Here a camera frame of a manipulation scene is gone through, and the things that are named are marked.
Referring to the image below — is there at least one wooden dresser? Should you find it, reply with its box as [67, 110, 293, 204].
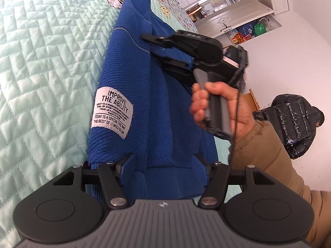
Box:
[243, 89, 260, 112]

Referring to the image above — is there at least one wooden chair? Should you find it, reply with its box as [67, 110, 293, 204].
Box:
[186, 5, 205, 23]

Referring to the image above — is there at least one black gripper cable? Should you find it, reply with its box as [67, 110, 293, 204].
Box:
[228, 51, 247, 166]

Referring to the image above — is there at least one black puffer jacket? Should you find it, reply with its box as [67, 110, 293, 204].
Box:
[253, 93, 325, 160]

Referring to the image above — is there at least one mint quilted bee bedspread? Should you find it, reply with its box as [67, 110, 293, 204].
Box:
[0, 0, 243, 241]

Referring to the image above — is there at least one person's right hand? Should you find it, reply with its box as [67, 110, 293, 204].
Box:
[190, 82, 255, 140]

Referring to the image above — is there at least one blue knit sweater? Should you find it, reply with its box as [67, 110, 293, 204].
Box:
[88, 0, 218, 201]

